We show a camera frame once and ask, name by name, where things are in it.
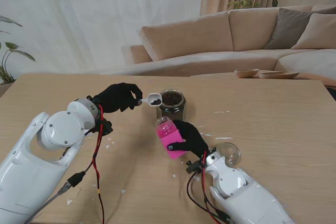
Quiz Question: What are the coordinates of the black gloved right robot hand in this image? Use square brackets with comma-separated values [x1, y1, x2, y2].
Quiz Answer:
[167, 120, 208, 159]

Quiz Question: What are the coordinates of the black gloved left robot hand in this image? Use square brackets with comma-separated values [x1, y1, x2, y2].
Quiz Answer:
[92, 82, 144, 114]

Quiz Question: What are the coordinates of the pink square coffee jar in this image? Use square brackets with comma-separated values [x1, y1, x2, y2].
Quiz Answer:
[154, 116, 186, 160]

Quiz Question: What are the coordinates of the white plastic measuring spoon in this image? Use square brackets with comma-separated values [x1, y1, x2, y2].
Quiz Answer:
[137, 92, 163, 107]

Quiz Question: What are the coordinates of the clear glass jar lid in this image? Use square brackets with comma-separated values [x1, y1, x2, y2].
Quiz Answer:
[217, 142, 242, 167]

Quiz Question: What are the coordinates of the glass jar of coffee beans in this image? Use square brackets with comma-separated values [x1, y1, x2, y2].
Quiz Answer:
[157, 89, 187, 122]

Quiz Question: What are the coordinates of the small wooden bowl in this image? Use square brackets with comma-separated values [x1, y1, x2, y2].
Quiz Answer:
[234, 68, 260, 79]

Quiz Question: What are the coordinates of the white sheer curtain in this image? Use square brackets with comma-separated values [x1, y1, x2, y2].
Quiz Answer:
[0, 0, 206, 76]

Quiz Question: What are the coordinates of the beige fabric sofa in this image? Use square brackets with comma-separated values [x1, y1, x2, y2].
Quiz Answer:
[130, 4, 336, 88]

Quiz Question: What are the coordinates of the shallow wooden plate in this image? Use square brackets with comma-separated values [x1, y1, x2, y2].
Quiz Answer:
[259, 71, 300, 80]

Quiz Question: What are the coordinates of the pale green large-leaf houseplant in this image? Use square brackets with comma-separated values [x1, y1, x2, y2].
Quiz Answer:
[0, 15, 36, 86]

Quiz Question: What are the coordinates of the grey sofa cushion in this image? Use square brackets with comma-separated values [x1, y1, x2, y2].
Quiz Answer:
[264, 7, 336, 50]

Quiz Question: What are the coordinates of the beige sofa cushion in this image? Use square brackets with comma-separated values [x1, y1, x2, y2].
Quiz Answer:
[291, 13, 336, 50]

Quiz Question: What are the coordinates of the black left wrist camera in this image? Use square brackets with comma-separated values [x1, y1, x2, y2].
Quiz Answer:
[98, 118, 114, 136]

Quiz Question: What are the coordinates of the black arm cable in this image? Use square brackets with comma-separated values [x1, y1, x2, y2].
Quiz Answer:
[186, 174, 232, 224]
[67, 159, 96, 188]

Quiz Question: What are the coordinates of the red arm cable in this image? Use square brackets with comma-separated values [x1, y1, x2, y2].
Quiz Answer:
[201, 151, 221, 224]
[91, 104, 106, 224]

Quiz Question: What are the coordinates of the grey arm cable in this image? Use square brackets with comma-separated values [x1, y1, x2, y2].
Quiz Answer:
[25, 184, 70, 224]

